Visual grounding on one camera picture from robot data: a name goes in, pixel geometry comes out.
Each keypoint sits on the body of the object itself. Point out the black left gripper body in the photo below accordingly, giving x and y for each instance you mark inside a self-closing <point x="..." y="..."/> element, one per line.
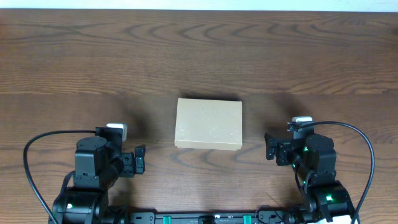
<point x="138" y="159"/>

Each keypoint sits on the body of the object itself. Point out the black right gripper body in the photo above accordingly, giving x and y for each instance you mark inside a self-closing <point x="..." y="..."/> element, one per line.
<point x="271" y="146"/>

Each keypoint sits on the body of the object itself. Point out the cardboard box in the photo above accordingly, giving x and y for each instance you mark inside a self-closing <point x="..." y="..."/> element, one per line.
<point x="209" y="124"/>

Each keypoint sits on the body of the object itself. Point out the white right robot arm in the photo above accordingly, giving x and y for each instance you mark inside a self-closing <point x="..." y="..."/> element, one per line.
<point x="313" y="159"/>

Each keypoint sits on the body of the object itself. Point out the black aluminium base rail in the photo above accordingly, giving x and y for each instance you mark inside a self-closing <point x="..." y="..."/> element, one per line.
<point x="205" y="217"/>

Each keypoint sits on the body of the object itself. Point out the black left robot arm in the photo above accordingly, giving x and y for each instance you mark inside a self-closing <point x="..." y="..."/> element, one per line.
<point x="99" y="163"/>

